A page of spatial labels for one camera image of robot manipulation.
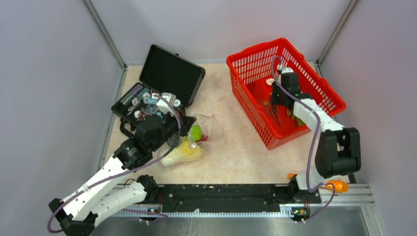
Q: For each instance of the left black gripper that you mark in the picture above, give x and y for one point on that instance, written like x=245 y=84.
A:
x=187 y=121

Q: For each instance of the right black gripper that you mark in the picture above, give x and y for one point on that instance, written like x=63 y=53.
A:
x=274 y=100

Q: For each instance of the brown toy grape bunch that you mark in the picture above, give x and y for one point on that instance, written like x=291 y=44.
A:
x=273 y=112

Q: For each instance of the green toy grape bunch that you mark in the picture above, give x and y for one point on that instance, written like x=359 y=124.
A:
x=295 y=118

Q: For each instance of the yellow toy cabbage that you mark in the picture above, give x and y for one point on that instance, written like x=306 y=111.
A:
x=186 y=151

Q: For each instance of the red plastic basket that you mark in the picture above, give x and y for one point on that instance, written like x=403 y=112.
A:
x=249 y=71

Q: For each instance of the green toy apple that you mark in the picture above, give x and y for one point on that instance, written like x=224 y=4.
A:
x=195 y=132

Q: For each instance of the clear zip top bag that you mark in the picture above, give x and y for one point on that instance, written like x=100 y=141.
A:
x=206 y=132

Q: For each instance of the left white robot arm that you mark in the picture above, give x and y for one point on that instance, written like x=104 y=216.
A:
x=81 y=212

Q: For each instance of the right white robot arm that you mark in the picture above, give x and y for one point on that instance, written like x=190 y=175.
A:
x=335 y=149

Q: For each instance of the white dealer chip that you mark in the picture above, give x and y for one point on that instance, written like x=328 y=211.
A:
x=177 y=103

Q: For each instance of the black poker chip case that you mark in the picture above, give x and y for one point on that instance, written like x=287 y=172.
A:
x=163 y=71

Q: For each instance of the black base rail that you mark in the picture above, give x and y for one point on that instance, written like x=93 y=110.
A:
x=211 y=200

